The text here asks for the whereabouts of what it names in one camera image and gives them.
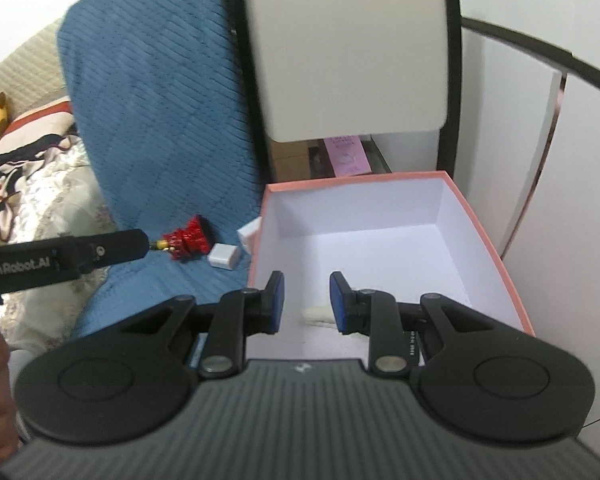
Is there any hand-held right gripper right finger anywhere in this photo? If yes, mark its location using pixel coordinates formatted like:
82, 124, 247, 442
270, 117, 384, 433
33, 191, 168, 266
329, 270, 505, 377

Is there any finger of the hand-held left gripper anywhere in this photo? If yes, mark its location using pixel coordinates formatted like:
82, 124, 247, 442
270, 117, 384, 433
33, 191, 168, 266
82, 228, 151, 267

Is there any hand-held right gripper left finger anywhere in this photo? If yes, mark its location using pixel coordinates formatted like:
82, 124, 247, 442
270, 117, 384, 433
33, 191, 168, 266
120, 270, 287, 380

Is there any red ornament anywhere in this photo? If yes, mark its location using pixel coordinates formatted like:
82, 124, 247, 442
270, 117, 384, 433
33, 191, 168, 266
150, 215, 213, 262

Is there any white charger plug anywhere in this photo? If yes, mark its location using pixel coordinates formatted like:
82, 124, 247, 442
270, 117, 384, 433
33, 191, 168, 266
207, 243, 242, 268

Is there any pink cardboard box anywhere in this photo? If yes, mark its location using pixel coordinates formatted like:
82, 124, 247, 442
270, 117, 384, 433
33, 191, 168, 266
246, 170, 537, 361

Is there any small cream object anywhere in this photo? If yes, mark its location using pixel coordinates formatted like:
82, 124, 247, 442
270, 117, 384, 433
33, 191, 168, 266
302, 304, 337, 327

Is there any floral quilt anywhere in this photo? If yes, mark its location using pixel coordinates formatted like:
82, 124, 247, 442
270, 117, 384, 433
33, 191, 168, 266
0, 135, 126, 351

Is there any white block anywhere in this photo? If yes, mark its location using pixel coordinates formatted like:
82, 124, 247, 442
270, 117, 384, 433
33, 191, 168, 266
236, 217, 263, 256

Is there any striped cushion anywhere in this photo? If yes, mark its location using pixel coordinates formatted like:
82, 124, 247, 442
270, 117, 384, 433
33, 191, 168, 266
0, 100, 81, 211

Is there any blue quilted blanket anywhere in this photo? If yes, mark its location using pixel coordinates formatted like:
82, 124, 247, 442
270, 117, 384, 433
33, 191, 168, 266
56, 0, 271, 341

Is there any brown cardboard box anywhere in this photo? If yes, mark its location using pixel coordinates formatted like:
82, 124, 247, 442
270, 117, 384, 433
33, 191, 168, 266
270, 139, 331, 183

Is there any beige quilted backrest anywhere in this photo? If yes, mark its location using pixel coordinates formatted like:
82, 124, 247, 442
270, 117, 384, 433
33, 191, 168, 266
0, 17, 71, 116

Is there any white wardrobe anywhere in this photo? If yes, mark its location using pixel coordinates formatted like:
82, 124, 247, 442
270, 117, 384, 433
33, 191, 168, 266
452, 30, 600, 431

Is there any beige cabinet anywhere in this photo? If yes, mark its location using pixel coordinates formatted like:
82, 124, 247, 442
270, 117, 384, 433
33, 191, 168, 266
228, 0, 453, 143

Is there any black metal frame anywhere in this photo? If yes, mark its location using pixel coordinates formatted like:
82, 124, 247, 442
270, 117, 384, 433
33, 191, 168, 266
436, 0, 600, 181

